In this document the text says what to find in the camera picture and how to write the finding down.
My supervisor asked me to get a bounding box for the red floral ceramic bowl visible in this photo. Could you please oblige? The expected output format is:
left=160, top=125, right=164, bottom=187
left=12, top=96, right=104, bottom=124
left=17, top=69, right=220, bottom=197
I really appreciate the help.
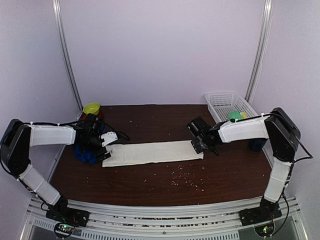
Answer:
left=79, top=110, right=105, bottom=121

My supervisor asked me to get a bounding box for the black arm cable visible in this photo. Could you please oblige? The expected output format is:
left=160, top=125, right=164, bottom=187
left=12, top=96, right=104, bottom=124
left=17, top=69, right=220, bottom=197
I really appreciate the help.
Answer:
left=29, top=119, right=131, bottom=143
left=272, top=112, right=314, bottom=226

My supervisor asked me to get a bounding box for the right aluminium frame post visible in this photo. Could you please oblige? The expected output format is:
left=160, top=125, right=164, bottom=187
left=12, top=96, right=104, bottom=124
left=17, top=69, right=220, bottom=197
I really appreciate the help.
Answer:
left=245, top=0, right=274, bottom=104

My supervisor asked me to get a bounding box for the rolled green towel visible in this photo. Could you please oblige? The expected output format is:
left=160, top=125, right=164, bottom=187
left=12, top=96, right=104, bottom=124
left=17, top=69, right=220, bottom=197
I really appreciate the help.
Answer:
left=228, top=110, right=243, bottom=122

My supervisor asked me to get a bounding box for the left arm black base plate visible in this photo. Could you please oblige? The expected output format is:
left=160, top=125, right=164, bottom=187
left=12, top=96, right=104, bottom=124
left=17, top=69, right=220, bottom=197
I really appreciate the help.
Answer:
left=45, top=208, right=90, bottom=227

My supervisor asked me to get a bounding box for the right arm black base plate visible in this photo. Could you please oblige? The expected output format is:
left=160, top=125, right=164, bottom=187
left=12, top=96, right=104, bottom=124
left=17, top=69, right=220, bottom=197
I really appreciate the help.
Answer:
left=239, top=207, right=282, bottom=226

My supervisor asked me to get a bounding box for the dark blue cup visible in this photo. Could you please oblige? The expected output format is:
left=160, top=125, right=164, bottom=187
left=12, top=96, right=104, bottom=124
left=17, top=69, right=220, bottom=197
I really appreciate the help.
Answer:
left=249, top=138, right=267, bottom=152

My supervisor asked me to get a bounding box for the left round circuit board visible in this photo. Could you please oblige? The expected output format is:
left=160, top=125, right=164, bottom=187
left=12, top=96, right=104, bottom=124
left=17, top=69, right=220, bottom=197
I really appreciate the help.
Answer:
left=53, top=222, right=75, bottom=239

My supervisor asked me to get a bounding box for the blue microfiber towel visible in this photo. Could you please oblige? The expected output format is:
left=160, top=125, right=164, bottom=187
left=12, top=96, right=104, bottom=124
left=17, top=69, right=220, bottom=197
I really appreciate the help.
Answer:
left=73, top=144, right=98, bottom=165

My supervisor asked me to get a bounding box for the round circuit board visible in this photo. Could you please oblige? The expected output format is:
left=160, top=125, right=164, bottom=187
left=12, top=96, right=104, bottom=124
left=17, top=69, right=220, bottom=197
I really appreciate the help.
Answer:
left=53, top=222, right=75, bottom=239
left=254, top=223, right=275, bottom=238

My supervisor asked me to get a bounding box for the white towel with blue emblem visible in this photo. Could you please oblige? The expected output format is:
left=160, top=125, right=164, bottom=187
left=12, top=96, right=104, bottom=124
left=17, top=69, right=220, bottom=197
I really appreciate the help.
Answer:
left=102, top=140, right=204, bottom=168

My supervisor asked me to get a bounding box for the aluminium frame post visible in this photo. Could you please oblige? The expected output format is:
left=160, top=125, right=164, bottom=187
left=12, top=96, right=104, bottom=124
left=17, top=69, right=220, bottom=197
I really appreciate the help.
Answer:
left=52, top=0, right=83, bottom=112
left=245, top=0, right=274, bottom=104

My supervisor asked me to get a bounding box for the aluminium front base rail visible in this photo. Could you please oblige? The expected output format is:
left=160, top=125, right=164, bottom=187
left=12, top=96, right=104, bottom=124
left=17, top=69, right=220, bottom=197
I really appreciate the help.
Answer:
left=18, top=197, right=310, bottom=240

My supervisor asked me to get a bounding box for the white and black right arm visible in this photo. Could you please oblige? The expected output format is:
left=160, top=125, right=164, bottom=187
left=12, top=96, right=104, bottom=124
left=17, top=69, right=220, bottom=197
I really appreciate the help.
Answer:
left=187, top=107, right=301, bottom=221

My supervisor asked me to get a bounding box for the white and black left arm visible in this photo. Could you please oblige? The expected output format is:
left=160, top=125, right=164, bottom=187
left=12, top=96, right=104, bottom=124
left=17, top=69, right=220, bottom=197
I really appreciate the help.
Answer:
left=0, top=114, right=118, bottom=222

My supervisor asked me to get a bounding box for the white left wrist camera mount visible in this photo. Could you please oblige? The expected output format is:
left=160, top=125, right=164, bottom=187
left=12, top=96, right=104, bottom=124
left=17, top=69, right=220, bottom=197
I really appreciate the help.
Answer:
left=100, top=131, right=118, bottom=147

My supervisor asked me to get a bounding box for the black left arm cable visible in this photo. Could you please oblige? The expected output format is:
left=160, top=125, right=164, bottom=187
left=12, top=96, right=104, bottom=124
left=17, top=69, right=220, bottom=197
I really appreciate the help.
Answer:
left=29, top=119, right=131, bottom=143

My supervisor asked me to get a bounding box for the white perforated plastic basket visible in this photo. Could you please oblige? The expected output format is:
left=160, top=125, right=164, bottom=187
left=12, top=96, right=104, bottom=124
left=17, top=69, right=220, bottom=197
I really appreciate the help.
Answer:
left=204, top=91, right=258, bottom=123

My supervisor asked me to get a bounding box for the right round circuit board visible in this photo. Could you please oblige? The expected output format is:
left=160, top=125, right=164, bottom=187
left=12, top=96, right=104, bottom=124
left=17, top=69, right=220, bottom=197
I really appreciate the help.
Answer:
left=254, top=223, right=275, bottom=238

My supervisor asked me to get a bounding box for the lime green plastic bowl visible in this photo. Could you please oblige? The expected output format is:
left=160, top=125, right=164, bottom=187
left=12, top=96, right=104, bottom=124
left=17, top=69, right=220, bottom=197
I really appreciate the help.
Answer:
left=83, top=102, right=100, bottom=115

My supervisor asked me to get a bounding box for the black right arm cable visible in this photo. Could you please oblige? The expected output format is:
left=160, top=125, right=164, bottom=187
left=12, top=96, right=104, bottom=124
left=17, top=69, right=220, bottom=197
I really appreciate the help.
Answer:
left=272, top=112, right=314, bottom=226

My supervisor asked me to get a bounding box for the left aluminium frame post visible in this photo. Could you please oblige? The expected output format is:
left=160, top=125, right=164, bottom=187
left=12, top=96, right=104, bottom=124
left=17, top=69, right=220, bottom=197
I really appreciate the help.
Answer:
left=52, top=0, right=83, bottom=112

